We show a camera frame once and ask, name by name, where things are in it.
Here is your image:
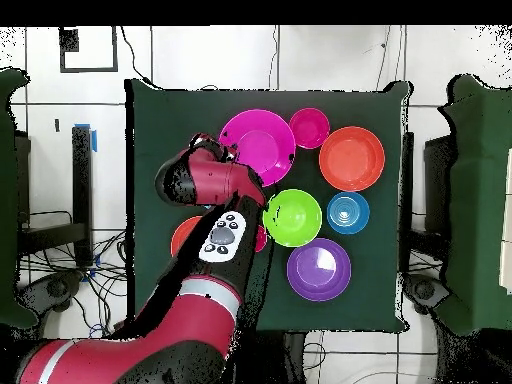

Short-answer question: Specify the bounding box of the straight-sided blue bowl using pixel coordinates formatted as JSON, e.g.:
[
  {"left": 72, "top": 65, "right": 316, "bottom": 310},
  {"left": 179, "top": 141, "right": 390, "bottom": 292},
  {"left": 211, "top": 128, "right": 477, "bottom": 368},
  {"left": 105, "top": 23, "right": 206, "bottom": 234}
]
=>
[{"left": 326, "top": 191, "right": 371, "bottom": 235}]

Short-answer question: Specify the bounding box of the green cloth covered table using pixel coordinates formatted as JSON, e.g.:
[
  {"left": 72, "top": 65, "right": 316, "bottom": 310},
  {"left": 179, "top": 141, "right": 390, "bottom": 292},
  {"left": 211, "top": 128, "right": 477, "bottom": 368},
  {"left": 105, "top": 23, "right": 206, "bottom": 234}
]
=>
[
  {"left": 0, "top": 67, "right": 39, "bottom": 330},
  {"left": 433, "top": 74, "right": 512, "bottom": 337}
]

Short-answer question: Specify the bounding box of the dark green table cloth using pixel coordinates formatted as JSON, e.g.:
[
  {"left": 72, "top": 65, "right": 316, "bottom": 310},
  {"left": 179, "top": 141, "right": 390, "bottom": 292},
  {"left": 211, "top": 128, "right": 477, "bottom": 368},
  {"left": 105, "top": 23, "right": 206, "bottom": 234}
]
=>
[{"left": 124, "top": 78, "right": 413, "bottom": 335}]

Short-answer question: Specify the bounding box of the black metal frame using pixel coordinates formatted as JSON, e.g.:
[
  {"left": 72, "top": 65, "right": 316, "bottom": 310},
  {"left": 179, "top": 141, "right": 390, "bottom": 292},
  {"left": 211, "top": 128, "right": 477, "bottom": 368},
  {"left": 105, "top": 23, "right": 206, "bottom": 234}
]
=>
[{"left": 15, "top": 133, "right": 89, "bottom": 257}]

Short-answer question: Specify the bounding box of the black square floor frame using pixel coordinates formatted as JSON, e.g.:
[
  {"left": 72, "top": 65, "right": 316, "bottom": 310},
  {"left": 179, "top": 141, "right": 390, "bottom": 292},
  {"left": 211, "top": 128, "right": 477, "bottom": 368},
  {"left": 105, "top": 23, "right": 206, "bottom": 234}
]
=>
[{"left": 58, "top": 25, "right": 120, "bottom": 74}]

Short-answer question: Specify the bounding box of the black post with blue tape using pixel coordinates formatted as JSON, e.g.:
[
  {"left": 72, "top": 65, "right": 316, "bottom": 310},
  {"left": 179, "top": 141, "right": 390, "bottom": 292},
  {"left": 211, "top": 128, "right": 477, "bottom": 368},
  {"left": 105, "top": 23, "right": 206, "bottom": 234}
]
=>
[{"left": 71, "top": 124, "right": 98, "bottom": 268}]

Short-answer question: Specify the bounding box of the black cable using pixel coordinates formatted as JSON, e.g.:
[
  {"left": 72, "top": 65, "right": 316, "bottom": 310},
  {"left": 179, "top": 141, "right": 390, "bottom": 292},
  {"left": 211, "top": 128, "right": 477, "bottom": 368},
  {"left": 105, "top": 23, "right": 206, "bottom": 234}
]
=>
[{"left": 119, "top": 25, "right": 155, "bottom": 87}]

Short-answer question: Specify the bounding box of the large magenta bowl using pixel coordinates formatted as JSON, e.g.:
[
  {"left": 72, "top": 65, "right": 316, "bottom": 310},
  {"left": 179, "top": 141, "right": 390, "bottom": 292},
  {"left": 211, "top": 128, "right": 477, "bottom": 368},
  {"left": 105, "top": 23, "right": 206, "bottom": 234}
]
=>
[{"left": 218, "top": 108, "right": 297, "bottom": 188}]

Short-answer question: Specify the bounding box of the black box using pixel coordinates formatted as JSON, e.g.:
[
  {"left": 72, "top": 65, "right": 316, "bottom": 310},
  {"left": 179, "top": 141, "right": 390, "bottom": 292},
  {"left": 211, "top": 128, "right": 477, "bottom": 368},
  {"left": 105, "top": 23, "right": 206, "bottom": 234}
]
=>
[{"left": 423, "top": 134, "right": 455, "bottom": 235}]

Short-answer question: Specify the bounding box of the purple bowl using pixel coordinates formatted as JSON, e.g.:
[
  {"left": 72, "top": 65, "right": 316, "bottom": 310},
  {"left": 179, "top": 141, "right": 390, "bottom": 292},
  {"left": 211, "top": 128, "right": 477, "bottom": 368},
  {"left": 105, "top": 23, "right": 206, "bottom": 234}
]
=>
[{"left": 286, "top": 237, "right": 352, "bottom": 302}]

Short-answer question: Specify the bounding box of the black pedestal foot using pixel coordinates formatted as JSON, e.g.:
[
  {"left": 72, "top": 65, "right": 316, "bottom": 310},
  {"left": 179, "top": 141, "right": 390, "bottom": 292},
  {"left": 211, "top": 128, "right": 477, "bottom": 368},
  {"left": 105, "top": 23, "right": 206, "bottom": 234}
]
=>
[
  {"left": 17, "top": 271, "right": 86, "bottom": 317},
  {"left": 402, "top": 273, "right": 451, "bottom": 315}
]

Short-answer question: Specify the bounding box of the tangle of cables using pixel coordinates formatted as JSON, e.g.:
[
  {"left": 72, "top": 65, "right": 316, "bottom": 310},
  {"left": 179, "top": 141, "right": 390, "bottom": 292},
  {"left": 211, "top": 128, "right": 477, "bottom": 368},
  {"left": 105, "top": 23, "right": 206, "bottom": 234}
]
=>
[{"left": 17, "top": 229, "right": 133, "bottom": 341}]

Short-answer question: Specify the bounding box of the green bowl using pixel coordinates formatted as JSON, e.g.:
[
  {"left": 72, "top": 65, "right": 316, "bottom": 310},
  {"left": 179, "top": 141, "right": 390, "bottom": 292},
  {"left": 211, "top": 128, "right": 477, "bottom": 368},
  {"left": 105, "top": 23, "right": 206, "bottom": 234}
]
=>
[{"left": 262, "top": 188, "right": 323, "bottom": 248}]

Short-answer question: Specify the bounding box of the thin grey cable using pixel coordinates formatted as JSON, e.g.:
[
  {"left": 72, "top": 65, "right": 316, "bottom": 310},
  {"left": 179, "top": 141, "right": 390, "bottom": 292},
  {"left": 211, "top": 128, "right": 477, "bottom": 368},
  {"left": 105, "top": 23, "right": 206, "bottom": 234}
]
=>
[
  {"left": 268, "top": 25, "right": 280, "bottom": 90},
  {"left": 374, "top": 25, "right": 392, "bottom": 92}
]

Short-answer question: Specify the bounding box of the orange bowl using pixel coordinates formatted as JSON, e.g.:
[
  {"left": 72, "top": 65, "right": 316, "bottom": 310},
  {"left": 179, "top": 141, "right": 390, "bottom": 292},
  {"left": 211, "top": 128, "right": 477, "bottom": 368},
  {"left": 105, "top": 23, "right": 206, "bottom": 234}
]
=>
[
  {"left": 170, "top": 215, "right": 204, "bottom": 257},
  {"left": 318, "top": 126, "right": 386, "bottom": 193}
]

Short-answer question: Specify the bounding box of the small crimson bowl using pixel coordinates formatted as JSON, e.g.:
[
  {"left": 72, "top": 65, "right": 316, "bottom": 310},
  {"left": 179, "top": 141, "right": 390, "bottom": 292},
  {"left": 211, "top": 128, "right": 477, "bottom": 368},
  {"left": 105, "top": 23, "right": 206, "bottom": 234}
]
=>
[{"left": 288, "top": 107, "right": 331, "bottom": 150}]

